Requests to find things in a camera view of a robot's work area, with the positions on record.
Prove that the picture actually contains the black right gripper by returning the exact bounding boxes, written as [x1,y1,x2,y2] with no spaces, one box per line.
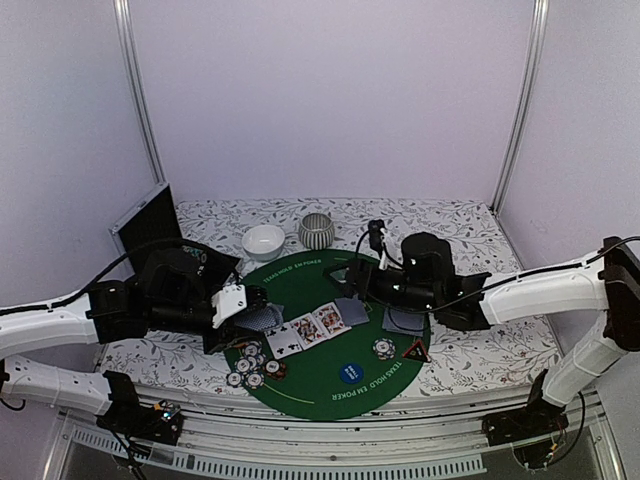
[323,259,440,315]

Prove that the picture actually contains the red black poker chip stack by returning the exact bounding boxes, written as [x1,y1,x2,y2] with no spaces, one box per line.
[264,359,287,380]

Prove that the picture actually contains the face-up king card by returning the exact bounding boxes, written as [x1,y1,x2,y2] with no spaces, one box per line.
[312,302,351,338]

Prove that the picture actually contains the round green poker mat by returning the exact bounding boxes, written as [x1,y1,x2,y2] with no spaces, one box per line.
[241,249,422,421]

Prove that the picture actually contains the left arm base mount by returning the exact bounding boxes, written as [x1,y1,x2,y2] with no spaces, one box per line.
[96,400,184,446]

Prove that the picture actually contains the white ceramic bowl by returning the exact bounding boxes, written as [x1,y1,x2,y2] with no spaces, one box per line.
[241,225,286,262]

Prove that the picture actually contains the face-up queen card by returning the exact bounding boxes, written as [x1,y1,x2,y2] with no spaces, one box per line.
[290,314,327,350]

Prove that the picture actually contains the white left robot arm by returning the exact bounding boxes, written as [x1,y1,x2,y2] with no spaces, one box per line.
[1,238,267,434]

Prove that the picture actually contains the playing cards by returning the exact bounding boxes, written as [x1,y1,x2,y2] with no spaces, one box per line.
[382,309,425,336]

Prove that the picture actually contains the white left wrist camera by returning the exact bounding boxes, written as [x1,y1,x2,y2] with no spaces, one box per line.
[210,284,268,329]

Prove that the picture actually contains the right aluminium frame post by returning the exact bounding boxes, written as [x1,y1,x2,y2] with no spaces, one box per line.
[491,0,550,216]

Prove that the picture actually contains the face-up clubs card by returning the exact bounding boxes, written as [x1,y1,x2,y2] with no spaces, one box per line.
[265,323,303,360]

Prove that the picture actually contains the blue poker chip stack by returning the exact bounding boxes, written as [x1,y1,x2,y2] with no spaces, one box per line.
[372,338,396,361]

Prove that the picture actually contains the aluminium poker chip case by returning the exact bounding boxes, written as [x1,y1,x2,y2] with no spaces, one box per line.
[110,182,241,283]

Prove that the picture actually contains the black triangular all-in marker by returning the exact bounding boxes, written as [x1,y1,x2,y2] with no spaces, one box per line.
[402,339,432,363]

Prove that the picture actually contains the clear acrylic dealer button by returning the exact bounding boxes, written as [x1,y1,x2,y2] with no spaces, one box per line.
[329,268,346,283]

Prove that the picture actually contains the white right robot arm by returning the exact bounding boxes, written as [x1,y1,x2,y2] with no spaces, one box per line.
[323,233,639,436]

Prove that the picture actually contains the blue poker chips pile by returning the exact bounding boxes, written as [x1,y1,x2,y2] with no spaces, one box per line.
[225,340,267,390]

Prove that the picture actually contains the grey playing card deck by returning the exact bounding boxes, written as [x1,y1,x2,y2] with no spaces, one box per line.
[234,304,284,332]

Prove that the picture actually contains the striped grey ceramic cup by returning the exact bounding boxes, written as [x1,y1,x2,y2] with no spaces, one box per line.
[298,213,335,250]

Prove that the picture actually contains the blue small blind button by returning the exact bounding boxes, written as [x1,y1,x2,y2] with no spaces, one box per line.
[339,362,364,385]

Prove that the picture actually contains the aluminium frame post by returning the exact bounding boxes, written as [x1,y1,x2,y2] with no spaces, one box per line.
[491,0,550,216]
[113,0,166,184]

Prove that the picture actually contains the left aluminium frame post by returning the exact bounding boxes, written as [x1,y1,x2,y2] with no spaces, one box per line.
[113,0,166,184]

